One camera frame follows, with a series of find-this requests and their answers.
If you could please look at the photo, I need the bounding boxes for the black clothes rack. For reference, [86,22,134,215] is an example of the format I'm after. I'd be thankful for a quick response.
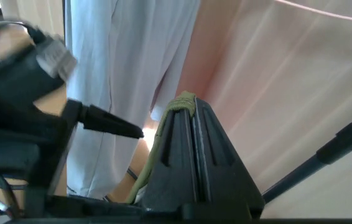
[262,112,352,205]

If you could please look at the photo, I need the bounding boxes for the pale grey shorts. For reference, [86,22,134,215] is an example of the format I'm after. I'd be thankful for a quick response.
[65,0,201,200]

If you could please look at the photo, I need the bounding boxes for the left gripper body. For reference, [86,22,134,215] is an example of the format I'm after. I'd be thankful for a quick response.
[0,93,85,218]

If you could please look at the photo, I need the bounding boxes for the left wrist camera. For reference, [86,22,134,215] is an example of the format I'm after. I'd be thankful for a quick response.
[0,20,78,103]

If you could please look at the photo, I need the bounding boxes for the pink clothes hanger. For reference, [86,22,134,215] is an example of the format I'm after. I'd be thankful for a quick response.
[274,0,352,25]

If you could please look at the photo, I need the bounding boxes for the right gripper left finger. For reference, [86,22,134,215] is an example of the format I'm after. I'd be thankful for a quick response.
[141,108,199,218]

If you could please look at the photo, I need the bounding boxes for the beige curtain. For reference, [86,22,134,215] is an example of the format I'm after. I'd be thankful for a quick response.
[0,0,352,218]

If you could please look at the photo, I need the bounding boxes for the green garment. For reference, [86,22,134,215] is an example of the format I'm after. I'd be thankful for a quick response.
[125,90,197,205]

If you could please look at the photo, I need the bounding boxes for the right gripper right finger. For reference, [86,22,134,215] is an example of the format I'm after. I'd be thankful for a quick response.
[193,98,266,218]

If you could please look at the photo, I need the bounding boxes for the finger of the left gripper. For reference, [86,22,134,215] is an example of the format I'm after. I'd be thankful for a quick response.
[45,194,146,218]
[81,104,145,140]

